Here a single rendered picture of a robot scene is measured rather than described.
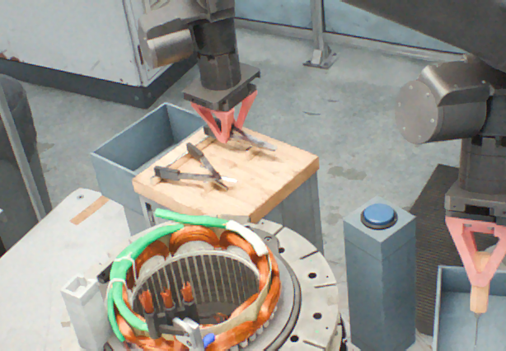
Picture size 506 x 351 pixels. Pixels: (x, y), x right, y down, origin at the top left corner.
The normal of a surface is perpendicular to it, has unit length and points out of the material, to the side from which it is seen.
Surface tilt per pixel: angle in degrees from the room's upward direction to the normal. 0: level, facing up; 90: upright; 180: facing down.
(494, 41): 103
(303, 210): 90
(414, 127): 73
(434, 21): 107
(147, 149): 90
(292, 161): 0
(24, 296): 0
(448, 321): 0
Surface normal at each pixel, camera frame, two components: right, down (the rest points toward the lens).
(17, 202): 0.71, 0.40
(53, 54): -0.49, 0.57
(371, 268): -0.76, 0.46
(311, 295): -0.11, -0.79
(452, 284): -0.22, 0.61
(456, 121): 0.49, 0.36
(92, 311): 0.85, 0.23
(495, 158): -0.19, 0.25
